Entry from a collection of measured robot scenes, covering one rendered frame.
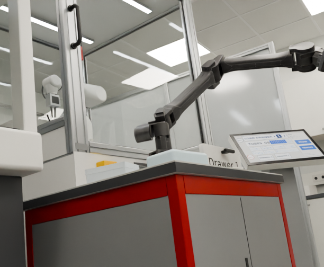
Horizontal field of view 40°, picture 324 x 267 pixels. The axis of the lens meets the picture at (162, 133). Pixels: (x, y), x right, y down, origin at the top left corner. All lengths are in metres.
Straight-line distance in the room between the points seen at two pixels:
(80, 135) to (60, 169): 0.14
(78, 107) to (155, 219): 0.76
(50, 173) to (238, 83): 2.32
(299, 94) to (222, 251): 4.23
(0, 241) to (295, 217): 1.92
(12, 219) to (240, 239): 0.59
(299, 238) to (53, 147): 1.59
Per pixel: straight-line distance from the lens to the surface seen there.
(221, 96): 3.75
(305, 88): 5.25
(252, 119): 3.60
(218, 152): 1.73
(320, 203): 4.70
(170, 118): 1.67
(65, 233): 1.25
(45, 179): 1.71
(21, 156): 1.14
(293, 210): 2.73
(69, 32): 1.79
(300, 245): 2.73
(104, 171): 1.23
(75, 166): 1.60
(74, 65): 1.74
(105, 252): 1.15
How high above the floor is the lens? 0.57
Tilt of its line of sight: 15 degrees up
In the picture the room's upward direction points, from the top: 7 degrees counter-clockwise
